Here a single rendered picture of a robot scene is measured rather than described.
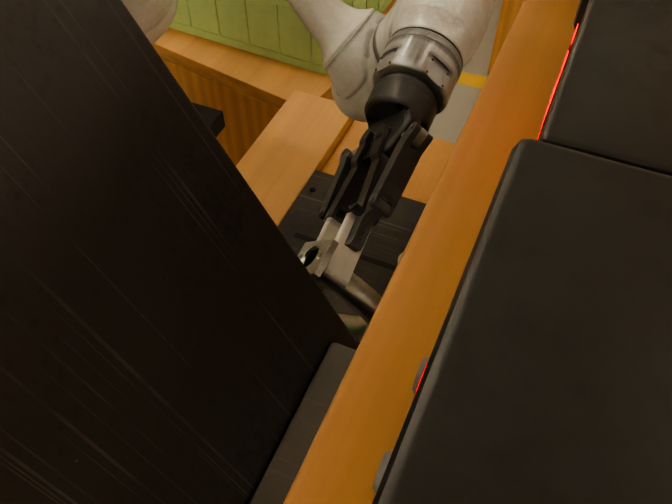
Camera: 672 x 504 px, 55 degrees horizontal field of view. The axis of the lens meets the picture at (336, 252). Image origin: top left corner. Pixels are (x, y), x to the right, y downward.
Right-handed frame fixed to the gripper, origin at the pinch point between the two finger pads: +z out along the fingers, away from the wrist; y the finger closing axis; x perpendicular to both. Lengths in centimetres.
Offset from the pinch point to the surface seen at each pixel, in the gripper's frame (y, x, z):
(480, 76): -141, 104, -168
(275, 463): 8.4, -1.7, 21.0
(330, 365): 6.9, 0.4, 11.8
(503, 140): 34.7, -13.2, 5.9
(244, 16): -81, -6, -71
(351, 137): -48, 18, -43
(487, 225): 43.1, -19.4, 15.6
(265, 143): -54, 5, -33
